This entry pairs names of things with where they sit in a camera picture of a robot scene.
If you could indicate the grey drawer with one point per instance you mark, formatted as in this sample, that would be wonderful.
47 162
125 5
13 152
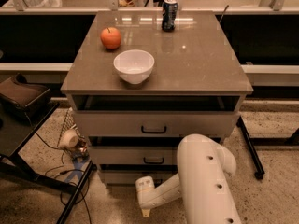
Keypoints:
119 177
155 124
134 155

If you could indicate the grey drawer cabinet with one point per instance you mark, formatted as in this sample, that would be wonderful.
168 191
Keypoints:
195 70

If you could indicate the wire mesh basket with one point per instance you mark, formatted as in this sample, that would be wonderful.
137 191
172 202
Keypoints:
68 123

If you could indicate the white bowl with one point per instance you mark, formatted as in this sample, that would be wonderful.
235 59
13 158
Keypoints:
134 66

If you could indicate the brown bag on table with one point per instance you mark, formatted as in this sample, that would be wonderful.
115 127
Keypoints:
23 99

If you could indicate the white round device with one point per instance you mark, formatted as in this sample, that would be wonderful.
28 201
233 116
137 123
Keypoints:
69 139

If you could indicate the red apple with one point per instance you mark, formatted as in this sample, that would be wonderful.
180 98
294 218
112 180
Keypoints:
110 38

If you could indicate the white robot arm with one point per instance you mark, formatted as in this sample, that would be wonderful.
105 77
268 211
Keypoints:
200 182

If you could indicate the dark soda can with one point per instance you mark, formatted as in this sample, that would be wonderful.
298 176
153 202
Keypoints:
170 8

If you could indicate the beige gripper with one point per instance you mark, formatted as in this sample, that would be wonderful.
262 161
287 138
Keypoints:
144 188

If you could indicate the black stand leg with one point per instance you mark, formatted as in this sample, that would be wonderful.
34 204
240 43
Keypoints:
255 158

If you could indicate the black side table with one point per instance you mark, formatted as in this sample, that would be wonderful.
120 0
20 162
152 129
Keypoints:
14 134

